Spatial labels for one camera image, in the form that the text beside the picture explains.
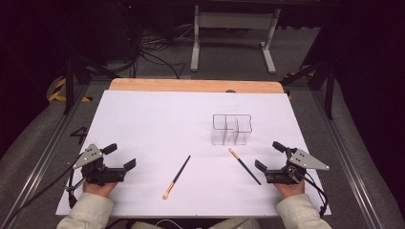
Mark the aluminium floor rail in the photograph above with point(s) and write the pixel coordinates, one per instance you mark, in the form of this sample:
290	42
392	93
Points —
41	165
347	152

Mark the yellow black floor tape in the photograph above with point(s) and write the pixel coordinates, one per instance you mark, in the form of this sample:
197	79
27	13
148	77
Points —
57	92

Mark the clear plastic organizer box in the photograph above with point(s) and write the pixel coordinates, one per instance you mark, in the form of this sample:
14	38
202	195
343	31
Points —
231	135

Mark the white metal stand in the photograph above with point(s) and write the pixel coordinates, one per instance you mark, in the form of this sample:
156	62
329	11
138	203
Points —
235	20

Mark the black makeup brush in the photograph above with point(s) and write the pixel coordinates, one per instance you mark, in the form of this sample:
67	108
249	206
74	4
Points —
177	176
244	165

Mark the black tripod stand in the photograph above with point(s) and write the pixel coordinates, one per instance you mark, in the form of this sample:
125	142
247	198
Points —
329	92
69	82

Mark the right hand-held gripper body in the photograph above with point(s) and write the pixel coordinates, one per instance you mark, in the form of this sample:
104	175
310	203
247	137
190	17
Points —
286	176

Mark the person's left hand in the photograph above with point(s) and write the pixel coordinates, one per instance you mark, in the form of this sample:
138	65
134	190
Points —
99	189

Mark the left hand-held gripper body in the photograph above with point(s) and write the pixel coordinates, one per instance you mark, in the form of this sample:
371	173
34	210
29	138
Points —
95	174

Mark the wooden table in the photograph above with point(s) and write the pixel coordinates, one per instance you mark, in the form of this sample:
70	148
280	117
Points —
191	85

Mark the person's right hand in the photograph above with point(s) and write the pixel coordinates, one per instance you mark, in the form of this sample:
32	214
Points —
290	189

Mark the white table sheet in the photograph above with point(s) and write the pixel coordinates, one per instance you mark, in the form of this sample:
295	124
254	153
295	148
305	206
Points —
153	127

